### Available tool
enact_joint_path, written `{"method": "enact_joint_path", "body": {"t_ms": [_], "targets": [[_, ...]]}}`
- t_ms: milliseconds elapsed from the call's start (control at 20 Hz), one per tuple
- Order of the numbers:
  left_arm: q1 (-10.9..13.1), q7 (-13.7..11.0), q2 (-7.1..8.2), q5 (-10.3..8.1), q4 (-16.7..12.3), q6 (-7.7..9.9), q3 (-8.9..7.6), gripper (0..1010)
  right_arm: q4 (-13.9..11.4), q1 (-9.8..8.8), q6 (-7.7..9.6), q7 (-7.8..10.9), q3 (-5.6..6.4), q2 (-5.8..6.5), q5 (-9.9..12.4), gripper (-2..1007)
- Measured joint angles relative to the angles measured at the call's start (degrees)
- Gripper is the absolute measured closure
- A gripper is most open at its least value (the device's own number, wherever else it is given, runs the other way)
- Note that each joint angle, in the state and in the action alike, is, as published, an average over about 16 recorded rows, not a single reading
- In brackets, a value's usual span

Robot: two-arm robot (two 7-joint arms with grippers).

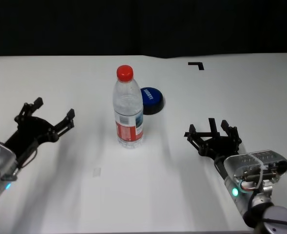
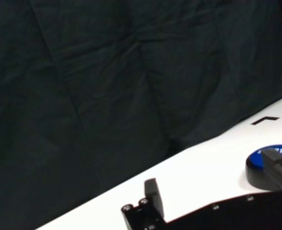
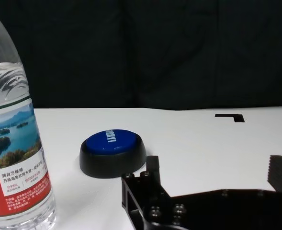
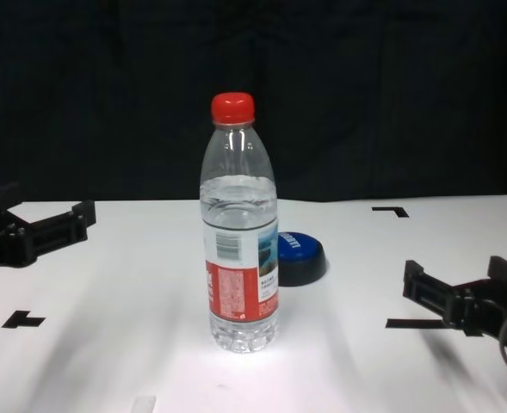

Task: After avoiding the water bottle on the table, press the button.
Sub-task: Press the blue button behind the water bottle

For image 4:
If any clear water bottle red cap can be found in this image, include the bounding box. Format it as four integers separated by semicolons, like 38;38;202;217
199;91;280;354

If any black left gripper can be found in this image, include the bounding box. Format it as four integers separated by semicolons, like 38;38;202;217
0;181;97;271

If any black backdrop cloth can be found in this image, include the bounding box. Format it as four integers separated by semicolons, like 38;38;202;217
0;0;507;204

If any black L-shaped tape mark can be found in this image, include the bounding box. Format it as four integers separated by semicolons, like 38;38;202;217
372;206;409;219

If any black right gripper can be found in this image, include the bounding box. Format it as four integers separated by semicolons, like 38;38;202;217
402;256;507;350

